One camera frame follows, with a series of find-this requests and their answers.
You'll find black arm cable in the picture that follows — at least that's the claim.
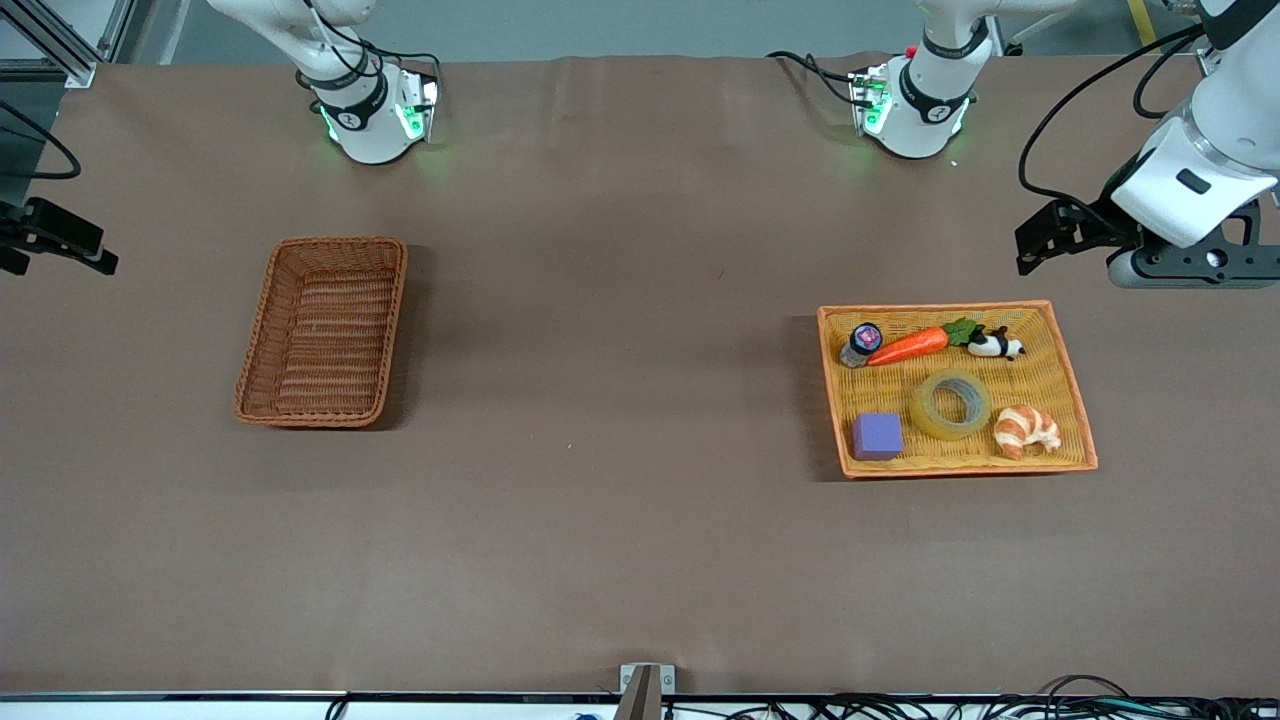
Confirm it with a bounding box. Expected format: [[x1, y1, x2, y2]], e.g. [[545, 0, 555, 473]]
[[1018, 22, 1206, 206]]

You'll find orange toy carrot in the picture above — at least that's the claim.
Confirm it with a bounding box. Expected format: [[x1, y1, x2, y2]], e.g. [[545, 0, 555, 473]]
[[866, 317, 986, 368]]

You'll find black white panda figure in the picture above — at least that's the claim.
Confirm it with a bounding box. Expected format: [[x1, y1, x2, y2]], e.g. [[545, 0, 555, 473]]
[[966, 325, 1027, 362]]

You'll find grey metal bracket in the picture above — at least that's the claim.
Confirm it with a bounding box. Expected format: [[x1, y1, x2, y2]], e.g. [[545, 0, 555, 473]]
[[615, 663, 677, 720]]

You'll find clear yellowish tape roll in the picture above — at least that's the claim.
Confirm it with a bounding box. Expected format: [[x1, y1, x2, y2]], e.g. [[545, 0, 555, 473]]
[[909, 369, 993, 442]]

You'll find silver table edge rail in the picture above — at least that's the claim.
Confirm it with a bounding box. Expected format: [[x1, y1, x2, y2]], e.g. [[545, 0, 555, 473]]
[[0, 689, 1280, 704]]

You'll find purple cube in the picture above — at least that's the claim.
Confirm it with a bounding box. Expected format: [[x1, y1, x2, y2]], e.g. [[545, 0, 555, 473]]
[[851, 412, 905, 462]]

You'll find brown table cover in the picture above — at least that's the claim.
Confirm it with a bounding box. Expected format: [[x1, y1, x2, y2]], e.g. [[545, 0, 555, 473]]
[[0, 55, 1280, 698]]

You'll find toy croissant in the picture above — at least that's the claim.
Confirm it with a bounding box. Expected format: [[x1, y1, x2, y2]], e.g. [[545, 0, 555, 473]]
[[993, 404, 1063, 462]]

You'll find black cable bundle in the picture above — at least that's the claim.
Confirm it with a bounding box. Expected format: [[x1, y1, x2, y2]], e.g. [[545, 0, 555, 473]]
[[662, 675, 1280, 720]]

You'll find small bottle pink blue lid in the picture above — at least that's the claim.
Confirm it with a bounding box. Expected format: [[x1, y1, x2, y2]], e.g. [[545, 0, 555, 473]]
[[839, 321, 885, 370]]

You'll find orange yellow wicker basket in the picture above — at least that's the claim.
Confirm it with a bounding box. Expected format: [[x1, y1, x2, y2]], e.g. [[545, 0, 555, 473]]
[[817, 300, 1099, 480]]

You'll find brown wicker basket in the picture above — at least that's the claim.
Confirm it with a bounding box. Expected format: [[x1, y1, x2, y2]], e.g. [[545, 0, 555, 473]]
[[234, 236, 409, 430]]

